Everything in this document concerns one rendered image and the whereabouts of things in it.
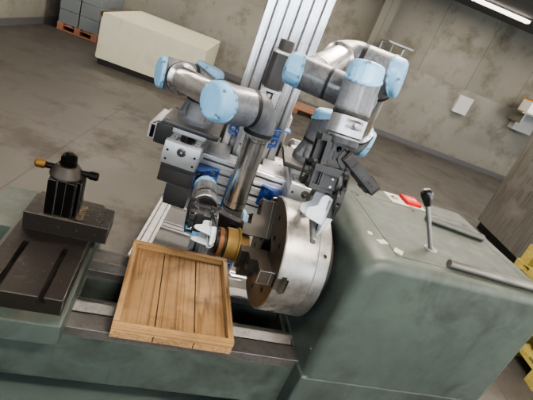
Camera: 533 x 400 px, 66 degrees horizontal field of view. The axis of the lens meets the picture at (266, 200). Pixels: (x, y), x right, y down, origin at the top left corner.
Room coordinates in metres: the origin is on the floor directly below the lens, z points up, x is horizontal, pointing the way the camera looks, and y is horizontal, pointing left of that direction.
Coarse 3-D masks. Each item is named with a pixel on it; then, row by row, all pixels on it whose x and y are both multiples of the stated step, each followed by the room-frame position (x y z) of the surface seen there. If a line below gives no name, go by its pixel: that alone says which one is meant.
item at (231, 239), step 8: (224, 232) 0.94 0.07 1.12; (232, 232) 0.94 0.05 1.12; (240, 232) 0.95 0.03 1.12; (216, 240) 0.91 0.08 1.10; (224, 240) 0.92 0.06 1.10; (232, 240) 0.92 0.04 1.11; (240, 240) 0.93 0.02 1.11; (248, 240) 0.95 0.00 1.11; (216, 248) 0.91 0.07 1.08; (224, 248) 0.92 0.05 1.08; (232, 248) 0.92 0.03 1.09; (224, 256) 0.92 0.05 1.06; (232, 256) 0.92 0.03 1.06
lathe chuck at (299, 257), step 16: (288, 208) 0.96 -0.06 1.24; (288, 224) 0.91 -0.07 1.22; (304, 224) 0.94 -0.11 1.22; (256, 240) 1.08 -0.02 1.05; (272, 240) 0.96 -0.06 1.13; (288, 240) 0.88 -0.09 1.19; (304, 240) 0.90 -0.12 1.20; (272, 256) 0.92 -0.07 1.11; (288, 256) 0.86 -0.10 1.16; (304, 256) 0.88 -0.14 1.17; (288, 272) 0.85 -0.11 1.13; (304, 272) 0.86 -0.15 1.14; (256, 288) 0.93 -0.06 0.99; (288, 288) 0.85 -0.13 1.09; (304, 288) 0.86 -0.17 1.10; (256, 304) 0.89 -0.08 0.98; (272, 304) 0.85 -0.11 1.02; (288, 304) 0.86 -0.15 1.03
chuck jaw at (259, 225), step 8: (264, 200) 1.03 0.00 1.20; (264, 208) 1.02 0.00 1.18; (272, 208) 1.03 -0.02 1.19; (256, 216) 1.00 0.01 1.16; (264, 216) 1.01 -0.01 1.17; (272, 216) 1.02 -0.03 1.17; (240, 224) 1.00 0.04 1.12; (248, 224) 0.98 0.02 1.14; (256, 224) 0.99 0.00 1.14; (264, 224) 1.00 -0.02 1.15; (272, 224) 1.01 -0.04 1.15; (248, 232) 0.97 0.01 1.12; (256, 232) 0.98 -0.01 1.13; (264, 232) 0.99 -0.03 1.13
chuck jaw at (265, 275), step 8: (240, 248) 0.92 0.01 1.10; (248, 248) 0.93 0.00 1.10; (256, 248) 0.94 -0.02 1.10; (240, 256) 0.90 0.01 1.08; (248, 256) 0.90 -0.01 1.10; (256, 256) 0.90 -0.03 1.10; (264, 256) 0.92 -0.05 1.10; (248, 264) 0.88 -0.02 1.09; (256, 264) 0.88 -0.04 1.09; (264, 264) 0.88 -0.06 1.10; (272, 264) 0.89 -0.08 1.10; (256, 272) 0.87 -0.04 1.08; (264, 272) 0.85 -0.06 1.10; (272, 272) 0.86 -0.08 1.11; (256, 280) 0.84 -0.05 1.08; (264, 280) 0.85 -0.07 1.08; (272, 280) 0.86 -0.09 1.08; (280, 280) 0.85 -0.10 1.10; (272, 288) 0.84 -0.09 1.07; (280, 288) 0.85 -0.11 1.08
